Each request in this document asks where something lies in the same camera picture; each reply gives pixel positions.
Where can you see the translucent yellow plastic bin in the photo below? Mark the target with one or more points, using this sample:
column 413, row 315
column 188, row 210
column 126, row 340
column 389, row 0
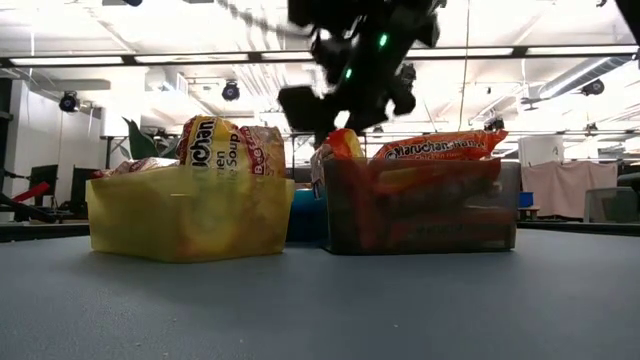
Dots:
column 150, row 225

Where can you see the beige draped cloth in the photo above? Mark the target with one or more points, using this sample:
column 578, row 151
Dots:
column 570, row 187

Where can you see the black monitor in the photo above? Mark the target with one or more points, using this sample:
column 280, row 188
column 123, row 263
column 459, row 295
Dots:
column 82, row 190
column 44, row 185

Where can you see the dark grey rounded block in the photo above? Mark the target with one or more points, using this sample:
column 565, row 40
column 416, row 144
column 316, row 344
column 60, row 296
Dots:
column 300, row 176

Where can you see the grey box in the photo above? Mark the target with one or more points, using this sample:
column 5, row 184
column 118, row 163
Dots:
column 610, row 205

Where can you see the small blue box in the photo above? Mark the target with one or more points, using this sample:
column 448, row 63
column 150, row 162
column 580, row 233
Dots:
column 525, row 199

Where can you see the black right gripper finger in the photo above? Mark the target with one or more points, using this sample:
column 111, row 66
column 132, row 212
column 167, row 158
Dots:
column 302, row 110
column 404, row 102

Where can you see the black-framed light bar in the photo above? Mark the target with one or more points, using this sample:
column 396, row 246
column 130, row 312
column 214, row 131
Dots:
column 200, row 56

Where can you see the translucent grey plastic bin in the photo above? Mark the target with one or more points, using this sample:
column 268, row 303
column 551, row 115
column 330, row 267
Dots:
column 510, row 200

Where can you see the teal plastic bin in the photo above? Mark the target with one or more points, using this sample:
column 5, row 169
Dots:
column 305, row 215

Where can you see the green plant in white pot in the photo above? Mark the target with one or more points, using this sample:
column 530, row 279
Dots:
column 140, row 145

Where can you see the black spotlight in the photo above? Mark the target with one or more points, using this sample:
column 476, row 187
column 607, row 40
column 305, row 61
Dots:
column 494, row 125
column 592, row 86
column 230, row 91
column 69, row 101
column 407, row 74

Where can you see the white cylinder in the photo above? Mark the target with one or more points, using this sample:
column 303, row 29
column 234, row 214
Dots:
column 540, row 147

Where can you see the yellow ramen packets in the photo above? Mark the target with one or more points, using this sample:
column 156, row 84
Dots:
column 210, row 145

